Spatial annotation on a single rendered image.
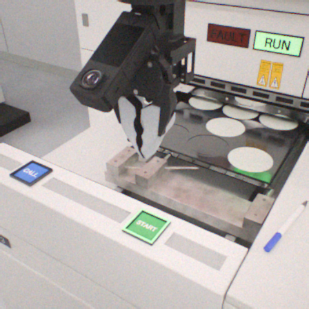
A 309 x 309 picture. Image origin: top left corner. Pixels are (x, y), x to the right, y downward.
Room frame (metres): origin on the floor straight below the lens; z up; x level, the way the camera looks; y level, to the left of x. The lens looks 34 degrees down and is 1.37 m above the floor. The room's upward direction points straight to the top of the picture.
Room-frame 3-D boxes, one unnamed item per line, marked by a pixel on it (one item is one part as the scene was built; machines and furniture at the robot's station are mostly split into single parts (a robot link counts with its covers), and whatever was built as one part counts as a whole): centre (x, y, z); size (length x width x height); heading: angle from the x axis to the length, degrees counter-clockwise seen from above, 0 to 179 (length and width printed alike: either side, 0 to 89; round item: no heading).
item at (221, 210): (0.60, -0.06, 0.87); 0.36 x 0.08 x 0.03; 58
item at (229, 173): (0.68, -0.09, 0.90); 0.38 x 0.01 x 0.01; 58
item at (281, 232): (0.40, -0.20, 0.97); 0.14 x 0.01 x 0.01; 138
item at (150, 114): (0.41, -0.01, 1.14); 0.06 x 0.03 x 0.09; 148
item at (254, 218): (0.51, -0.20, 0.89); 0.08 x 0.03 x 0.03; 148
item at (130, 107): (0.43, 0.02, 1.14); 0.06 x 0.03 x 0.09; 148
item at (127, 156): (0.68, 0.08, 0.89); 0.08 x 0.03 x 0.03; 148
